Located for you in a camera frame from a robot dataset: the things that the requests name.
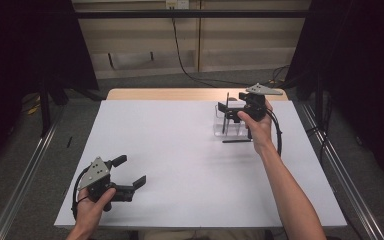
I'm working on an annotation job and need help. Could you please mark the metal floor rail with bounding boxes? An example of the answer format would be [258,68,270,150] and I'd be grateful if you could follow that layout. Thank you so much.
[300,101,384,240]
[0,109,65,240]

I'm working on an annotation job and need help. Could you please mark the black horizontal frame bar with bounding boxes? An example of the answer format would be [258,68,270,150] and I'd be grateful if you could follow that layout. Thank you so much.
[74,9,310,20]

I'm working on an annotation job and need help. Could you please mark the person's right hand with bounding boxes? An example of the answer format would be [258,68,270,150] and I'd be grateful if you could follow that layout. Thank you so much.
[236,99,277,156]

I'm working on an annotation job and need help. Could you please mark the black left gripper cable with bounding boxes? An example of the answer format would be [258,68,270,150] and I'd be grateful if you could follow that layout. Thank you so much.
[71,168,92,222]

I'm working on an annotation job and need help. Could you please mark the person's left hand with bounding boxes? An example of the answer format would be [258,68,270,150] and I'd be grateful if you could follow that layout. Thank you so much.
[74,187,117,235]

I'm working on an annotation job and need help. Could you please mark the black wall cable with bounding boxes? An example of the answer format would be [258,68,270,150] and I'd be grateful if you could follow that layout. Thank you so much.
[171,17,291,89]

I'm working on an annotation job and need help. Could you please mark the clear plastic organizer box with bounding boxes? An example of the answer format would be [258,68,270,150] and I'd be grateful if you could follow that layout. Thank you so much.
[213,99,252,139]

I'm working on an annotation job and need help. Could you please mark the white wall outlet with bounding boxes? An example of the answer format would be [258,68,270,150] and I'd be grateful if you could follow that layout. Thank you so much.
[165,0,191,10]

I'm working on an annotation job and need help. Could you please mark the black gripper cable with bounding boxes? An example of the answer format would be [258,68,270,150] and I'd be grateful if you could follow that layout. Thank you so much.
[71,168,92,222]
[264,108,284,158]

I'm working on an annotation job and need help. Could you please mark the white table cover sheet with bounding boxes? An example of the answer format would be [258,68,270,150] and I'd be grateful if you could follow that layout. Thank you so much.
[53,99,348,230]

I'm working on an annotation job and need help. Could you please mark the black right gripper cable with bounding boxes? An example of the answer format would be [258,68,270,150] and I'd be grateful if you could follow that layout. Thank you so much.
[264,108,284,158]

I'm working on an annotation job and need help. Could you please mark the black stand post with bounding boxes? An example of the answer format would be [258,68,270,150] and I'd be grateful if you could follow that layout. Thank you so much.
[38,79,52,138]

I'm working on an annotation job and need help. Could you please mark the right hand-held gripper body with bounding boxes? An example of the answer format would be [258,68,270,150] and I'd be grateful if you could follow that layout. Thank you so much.
[229,83,284,123]

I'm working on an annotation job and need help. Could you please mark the wooden table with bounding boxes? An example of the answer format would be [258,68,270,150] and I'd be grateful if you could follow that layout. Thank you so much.
[105,87,290,102]

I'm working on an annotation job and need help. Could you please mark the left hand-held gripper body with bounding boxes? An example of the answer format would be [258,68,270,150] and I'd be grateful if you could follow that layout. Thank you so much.
[77,156,135,213]

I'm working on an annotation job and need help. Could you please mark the black curtain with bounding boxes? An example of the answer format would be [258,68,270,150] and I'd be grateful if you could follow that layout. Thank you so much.
[0,0,100,174]
[283,0,384,193]

